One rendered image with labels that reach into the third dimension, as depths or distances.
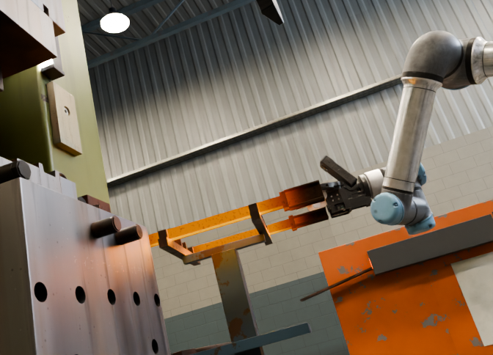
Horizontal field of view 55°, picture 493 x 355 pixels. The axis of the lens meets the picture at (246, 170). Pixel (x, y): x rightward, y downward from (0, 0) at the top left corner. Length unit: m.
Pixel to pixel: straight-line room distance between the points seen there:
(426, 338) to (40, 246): 3.77
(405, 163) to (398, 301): 3.09
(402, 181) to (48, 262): 0.81
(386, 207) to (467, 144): 7.70
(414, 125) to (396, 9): 8.80
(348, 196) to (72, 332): 0.84
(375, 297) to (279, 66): 6.27
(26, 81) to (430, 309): 3.58
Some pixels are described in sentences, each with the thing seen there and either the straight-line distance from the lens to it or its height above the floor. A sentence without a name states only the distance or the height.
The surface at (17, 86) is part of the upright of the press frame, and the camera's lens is 1.31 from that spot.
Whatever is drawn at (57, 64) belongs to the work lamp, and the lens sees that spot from 1.30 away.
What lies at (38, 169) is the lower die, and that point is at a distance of 0.84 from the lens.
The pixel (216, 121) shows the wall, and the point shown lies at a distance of 9.46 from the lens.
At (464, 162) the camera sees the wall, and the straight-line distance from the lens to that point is 8.73.
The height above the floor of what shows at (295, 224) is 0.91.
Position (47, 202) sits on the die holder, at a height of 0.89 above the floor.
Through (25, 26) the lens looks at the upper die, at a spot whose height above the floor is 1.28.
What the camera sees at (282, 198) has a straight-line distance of 1.05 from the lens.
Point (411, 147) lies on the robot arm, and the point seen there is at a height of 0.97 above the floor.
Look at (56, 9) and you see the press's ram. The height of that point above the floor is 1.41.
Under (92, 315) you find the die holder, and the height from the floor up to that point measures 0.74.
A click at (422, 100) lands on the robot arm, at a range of 1.19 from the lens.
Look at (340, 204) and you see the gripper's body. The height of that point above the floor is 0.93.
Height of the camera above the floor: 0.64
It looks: 20 degrees up
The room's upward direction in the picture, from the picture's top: 15 degrees counter-clockwise
